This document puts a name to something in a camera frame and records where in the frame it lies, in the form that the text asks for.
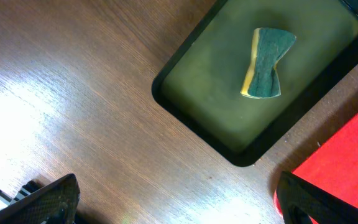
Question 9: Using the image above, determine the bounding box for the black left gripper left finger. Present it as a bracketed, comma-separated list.
[0, 174, 80, 224]

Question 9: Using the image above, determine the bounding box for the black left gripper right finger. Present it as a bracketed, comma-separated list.
[277, 171, 358, 224]

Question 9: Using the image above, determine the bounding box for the yellow green sponge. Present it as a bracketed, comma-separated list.
[241, 27, 296, 99]

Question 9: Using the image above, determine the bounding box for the red plastic tray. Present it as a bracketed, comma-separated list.
[273, 113, 358, 217]

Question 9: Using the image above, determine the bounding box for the black tray with green liquid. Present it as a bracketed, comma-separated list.
[152, 1, 358, 167]

